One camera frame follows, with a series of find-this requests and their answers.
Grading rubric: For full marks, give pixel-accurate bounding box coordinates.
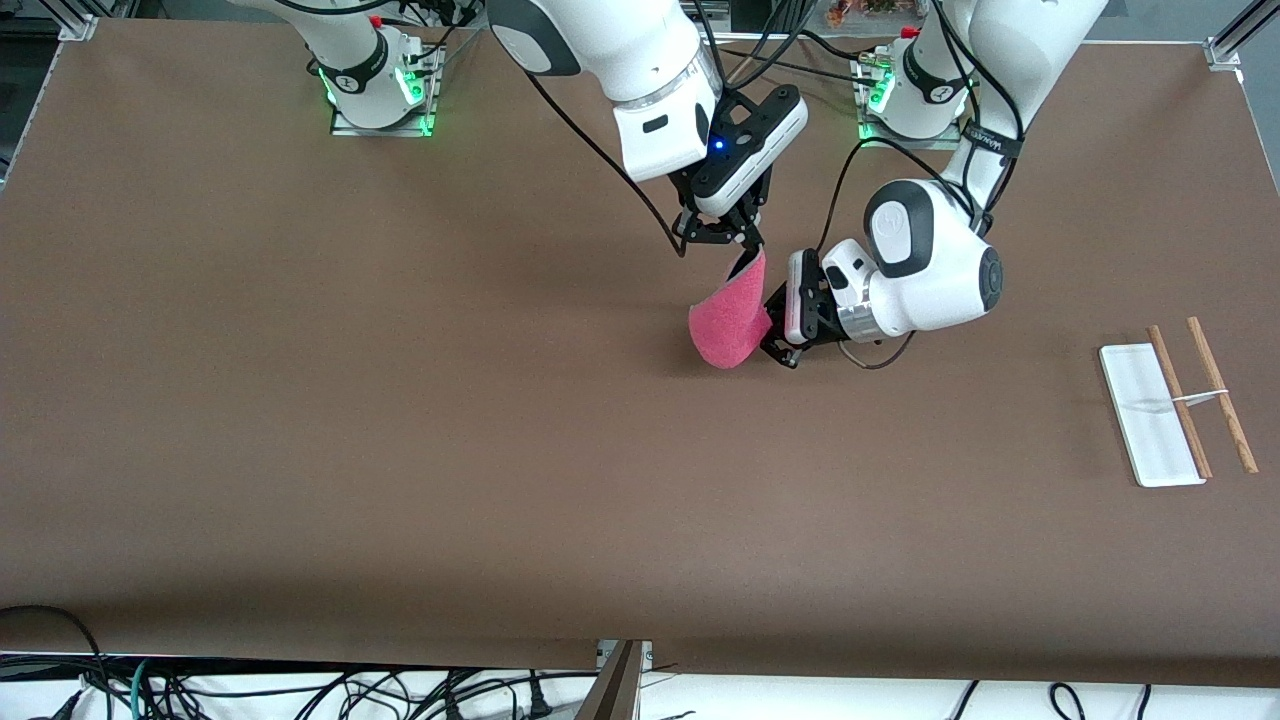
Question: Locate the pink towel with grey edge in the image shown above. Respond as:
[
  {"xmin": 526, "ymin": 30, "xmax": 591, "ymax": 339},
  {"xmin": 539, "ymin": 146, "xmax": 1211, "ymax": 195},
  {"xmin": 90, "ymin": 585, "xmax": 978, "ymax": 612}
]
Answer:
[{"xmin": 688, "ymin": 248, "xmax": 773, "ymax": 371}]

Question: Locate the wooden rack rod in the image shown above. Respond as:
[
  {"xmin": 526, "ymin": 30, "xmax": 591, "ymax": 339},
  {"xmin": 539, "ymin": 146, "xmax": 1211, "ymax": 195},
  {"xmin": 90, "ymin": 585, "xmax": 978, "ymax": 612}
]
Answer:
[
  {"xmin": 1187, "ymin": 316, "xmax": 1260, "ymax": 475},
  {"xmin": 1146, "ymin": 325, "xmax": 1214, "ymax": 480}
]

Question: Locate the colourful background clutter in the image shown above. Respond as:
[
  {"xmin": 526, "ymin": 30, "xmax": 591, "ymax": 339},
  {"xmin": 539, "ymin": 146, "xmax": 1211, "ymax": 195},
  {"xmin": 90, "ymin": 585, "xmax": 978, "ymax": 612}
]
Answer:
[{"xmin": 825, "ymin": 0, "xmax": 936, "ymax": 27}]

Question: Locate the black cable loop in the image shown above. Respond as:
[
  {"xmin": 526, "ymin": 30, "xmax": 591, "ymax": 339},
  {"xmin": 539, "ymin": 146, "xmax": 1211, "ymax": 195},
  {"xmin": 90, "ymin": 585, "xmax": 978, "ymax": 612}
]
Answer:
[{"xmin": 838, "ymin": 328, "xmax": 917, "ymax": 372}]

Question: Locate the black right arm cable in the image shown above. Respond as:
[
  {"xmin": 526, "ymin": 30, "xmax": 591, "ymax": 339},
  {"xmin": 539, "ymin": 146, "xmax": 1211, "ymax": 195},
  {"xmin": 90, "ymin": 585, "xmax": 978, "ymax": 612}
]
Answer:
[{"xmin": 518, "ymin": 65, "xmax": 691, "ymax": 259}]

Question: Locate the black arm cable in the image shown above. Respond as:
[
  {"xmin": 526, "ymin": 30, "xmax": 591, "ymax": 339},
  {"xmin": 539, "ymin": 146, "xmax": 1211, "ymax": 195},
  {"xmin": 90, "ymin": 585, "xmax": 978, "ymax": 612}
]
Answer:
[
  {"xmin": 518, "ymin": 65, "xmax": 691, "ymax": 259},
  {"xmin": 815, "ymin": 135, "xmax": 991, "ymax": 263}
]

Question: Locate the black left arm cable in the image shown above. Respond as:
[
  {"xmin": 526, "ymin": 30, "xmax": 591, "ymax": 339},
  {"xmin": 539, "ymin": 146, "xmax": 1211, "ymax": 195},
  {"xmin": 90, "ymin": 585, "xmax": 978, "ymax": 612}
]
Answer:
[{"xmin": 815, "ymin": 135, "xmax": 991, "ymax": 263}]

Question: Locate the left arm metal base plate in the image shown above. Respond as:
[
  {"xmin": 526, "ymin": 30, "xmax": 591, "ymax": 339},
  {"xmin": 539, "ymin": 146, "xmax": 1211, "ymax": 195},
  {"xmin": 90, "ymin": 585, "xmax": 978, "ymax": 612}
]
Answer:
[{"xmin": 850, "ymin": 50, "xmax": 967, "ymax": 152}]

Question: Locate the black overhead cable bundle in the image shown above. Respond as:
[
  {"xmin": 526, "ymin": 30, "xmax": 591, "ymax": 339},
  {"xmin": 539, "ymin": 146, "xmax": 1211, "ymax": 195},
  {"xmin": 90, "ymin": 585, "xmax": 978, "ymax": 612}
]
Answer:
[{"xmin": 690, "ymin": 0, "xmax": 906, "ymax": 91}]

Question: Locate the black velcro strap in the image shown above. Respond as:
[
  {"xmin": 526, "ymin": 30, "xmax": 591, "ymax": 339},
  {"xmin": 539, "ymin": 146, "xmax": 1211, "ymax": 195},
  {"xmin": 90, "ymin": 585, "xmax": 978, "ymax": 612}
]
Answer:
[{"xmin": 958, "ymin": 120, "xmax": 1023, "ymax": 161}]

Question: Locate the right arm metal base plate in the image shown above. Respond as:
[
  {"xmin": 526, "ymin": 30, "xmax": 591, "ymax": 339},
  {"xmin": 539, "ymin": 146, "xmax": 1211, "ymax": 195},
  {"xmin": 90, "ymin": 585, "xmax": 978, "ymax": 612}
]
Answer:
[{"xmin": 328, "ymin": 40, "xmax": 444, "ymax": 138}]

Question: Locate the white rack base plate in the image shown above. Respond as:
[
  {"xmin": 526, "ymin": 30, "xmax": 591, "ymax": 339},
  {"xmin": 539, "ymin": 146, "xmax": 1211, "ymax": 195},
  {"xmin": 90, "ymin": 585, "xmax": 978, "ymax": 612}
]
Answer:
[{"xmin": 1098, "ymin": 343, "xmax": 1208, "ymax": 489}]

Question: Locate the silver metal bracket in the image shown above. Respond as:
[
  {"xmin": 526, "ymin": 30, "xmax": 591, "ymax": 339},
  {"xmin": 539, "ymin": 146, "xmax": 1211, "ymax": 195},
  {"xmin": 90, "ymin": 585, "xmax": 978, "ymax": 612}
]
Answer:
[{"xmin": 597, "ymin": 640, "xmax": 654, "ymax": 673}]

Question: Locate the brown wooden post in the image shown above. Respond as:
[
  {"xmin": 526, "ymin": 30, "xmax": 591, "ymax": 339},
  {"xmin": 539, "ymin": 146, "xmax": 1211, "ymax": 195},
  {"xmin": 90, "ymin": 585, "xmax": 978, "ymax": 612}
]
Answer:
[{"xmin": 575, "ymin": 640, "xmax": 643, "ymax": 720}]

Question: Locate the aluminium frame profile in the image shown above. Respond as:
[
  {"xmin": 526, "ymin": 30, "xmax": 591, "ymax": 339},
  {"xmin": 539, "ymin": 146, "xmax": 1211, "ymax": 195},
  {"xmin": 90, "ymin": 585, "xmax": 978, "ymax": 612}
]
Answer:
[
  {"xmin": 55, "ymin": 0, "xmax": 101, "ymax": 43},
  {"xmin": 1205, "ymin": 0, "xmax": 1280, "ymax": 69}
]

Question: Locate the black floor cable tangle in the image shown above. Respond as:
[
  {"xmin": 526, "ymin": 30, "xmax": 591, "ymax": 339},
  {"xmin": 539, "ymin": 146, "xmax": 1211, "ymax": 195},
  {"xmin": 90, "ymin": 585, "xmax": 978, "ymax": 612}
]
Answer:
[{"xmin": 150, "ymin": 668, "xmax": 561, "ymax": 720}]

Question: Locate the thick black floor cable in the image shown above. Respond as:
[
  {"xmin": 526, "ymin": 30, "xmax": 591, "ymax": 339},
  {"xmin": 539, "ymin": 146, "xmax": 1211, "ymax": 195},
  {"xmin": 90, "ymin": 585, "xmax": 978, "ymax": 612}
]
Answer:
[{"xmin": 0, "ymin": 604, "xmax": 113, "ymax": 720}]

